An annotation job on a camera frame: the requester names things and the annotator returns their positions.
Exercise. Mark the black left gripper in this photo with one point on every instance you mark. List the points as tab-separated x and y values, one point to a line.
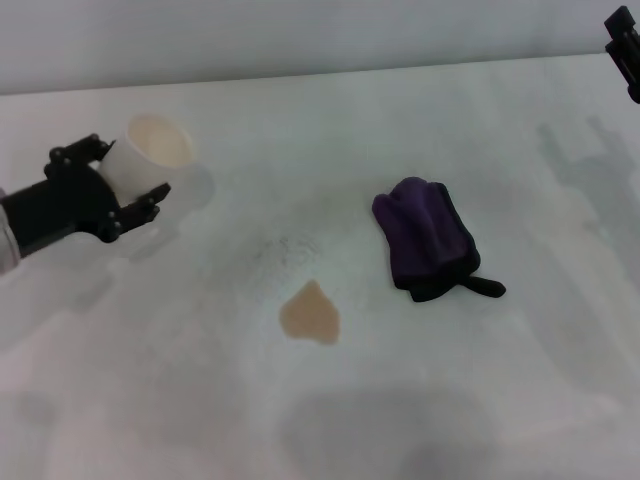
60	200

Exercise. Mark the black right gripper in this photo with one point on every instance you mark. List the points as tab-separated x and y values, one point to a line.
627	50

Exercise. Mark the white paper cup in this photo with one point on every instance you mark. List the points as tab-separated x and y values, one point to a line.
150	150

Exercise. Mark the purple rag with black trim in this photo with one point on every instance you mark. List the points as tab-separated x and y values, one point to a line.
430	235

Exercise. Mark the brown water stain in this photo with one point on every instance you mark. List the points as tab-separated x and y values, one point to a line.
310	317

